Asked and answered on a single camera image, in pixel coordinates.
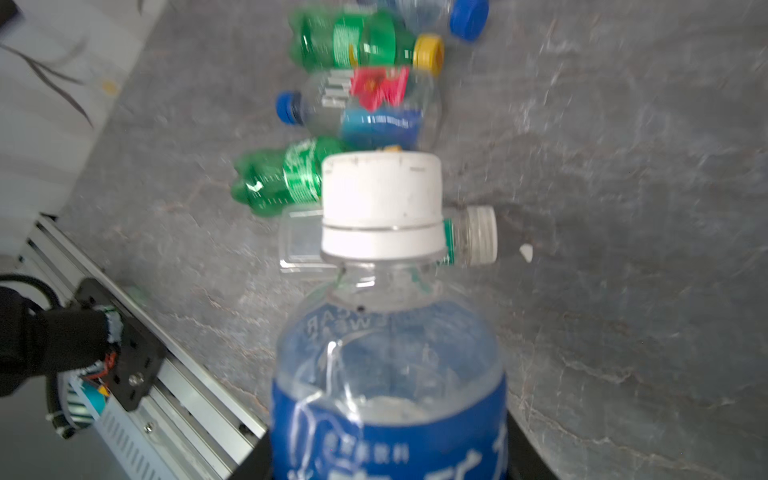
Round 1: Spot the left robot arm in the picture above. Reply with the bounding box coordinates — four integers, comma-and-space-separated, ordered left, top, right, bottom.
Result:
1, 274, 124, 440

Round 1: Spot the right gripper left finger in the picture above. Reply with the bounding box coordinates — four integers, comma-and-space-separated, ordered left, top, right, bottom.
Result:
229, 433, 273, 480

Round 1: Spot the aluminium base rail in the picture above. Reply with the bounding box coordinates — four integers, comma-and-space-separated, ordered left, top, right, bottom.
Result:
20, 216, 266, 479

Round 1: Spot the Pocari blue label bottle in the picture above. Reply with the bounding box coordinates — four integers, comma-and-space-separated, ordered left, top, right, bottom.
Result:
269, 151, 508, 479

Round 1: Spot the green bottle yellow cap upper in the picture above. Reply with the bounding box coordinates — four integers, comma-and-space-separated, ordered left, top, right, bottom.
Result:
289, 6, 445, 76

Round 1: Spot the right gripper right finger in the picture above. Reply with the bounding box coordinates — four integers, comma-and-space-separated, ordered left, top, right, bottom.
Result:
506, 412, 558, 480

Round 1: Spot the clear square bottle white cap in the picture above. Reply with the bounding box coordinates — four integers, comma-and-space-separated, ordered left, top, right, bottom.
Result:
278, 203, 498, 279

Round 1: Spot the clear bottle light-blue label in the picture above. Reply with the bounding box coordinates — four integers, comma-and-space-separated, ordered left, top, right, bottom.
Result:
356, 0, 490, 42

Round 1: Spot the Fiji water bottle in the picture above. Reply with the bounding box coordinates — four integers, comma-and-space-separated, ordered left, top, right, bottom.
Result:
276, 67, 442, 151

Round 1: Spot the green bottle yellow cap lower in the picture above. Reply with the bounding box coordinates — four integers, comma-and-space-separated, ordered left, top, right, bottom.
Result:
230, 137, 350, 217

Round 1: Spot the white slotted cable duct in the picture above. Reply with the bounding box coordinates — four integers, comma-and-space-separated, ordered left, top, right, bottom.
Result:
65, 373, 177, 480

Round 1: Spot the small white scrap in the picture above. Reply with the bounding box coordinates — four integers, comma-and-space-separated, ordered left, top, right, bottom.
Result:
519, 243, 534, 263

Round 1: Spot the green bottle yellow cap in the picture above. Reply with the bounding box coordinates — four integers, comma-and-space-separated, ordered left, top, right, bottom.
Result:
289, 6, 445, 76
230, 137, 350, 217

